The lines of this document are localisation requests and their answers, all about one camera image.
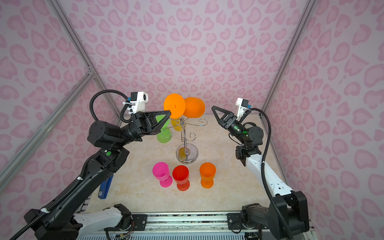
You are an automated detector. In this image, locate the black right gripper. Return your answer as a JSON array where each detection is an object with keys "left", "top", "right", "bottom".
[{"left": 212, "top": 109, "right": 249, "bottom": 147}]

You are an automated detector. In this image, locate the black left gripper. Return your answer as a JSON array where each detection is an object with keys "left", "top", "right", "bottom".
[{"left": 115, "top": 112, "right": 170, "bottom": 151}]

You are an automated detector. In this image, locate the green plastic wine glass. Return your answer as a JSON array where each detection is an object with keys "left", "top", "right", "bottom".
[{"left": 157, "top": 119, "right": 173, "bottom": 144}]

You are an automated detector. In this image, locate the yellow plastic wine glass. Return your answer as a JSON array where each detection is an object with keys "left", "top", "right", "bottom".
[{"left": 171, "top": 118, "right": 183, "bottom": 132}]

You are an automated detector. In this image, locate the orange wine glass front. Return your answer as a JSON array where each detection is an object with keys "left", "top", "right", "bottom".
[{"left": 164, "top": 94, "right": 206, "bottom": 119}]

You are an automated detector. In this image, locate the orange wine glass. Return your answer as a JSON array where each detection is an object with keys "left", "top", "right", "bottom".
[
  {"left": 164, "top": 94, "right": 206, "bottom": 119},
  {"left": 200, "top": 163, "right": 216, "bottom": 189}
]

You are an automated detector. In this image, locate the pink plastic wine glass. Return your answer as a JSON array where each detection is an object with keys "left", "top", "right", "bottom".
[{"left": 152, "top": 162, "right": 173, "bottom": 188}]

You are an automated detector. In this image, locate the red plastic wine glass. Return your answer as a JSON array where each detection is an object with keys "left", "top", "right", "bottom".
[{"left": 172, "top": 165, "right": 190, "bottom": 192}]

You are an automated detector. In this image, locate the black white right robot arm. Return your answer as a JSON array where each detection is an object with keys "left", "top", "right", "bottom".
[{"left": 212, "top": 106, "right": 310, "bottom": 240}]

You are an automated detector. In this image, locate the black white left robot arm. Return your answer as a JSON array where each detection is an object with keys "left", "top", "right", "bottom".
[{"left": 12, "top": 111, "right": 171, "bottom": 240}]

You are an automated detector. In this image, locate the chrome wine glass rack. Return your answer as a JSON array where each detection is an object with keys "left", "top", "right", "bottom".
[{"left": 176, "top": 117, "right": 208, "bottom": 165}]

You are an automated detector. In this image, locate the blue flat object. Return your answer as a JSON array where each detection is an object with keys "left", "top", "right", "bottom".
[{"left": 98, "top": 175, "right": 114, "bottom": 200}]

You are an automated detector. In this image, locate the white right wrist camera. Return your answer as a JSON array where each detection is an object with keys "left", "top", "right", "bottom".
[{"left": 236, "top": 98, "right": 251, "bottom": 121}]

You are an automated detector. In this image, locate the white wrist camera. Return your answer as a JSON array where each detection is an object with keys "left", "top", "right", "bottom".
[
  {"left": 123, "top": 92, "right": 149, "bottom": 115},
  {"left": 236, "top": 98, "right": 251, "bottom": 121}
]

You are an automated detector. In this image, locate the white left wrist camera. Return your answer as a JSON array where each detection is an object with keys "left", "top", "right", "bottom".
[{"left": 123, "top": 92, "right": 149, "bottom": 115}]

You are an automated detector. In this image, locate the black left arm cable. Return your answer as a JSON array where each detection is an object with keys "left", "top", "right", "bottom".
[{"left": 8, "top": 89, "right": 134, "bottom": 240}]

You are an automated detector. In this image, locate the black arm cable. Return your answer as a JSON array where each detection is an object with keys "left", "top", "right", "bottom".
[
  {"left": 8, "top": 89, "right": 134, "bottom": 240},
  {"left": 244, "top": 107, "right": 295, "bottom": 240}
]

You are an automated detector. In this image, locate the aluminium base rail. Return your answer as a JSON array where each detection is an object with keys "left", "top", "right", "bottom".
[{"left": 56, "top": 209, "right": 319, "bottom": 240}]

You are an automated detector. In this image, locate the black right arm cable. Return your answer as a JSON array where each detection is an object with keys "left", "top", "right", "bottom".
[{"left": 244, "top": 107, "right": 295, "bottom": 240}]

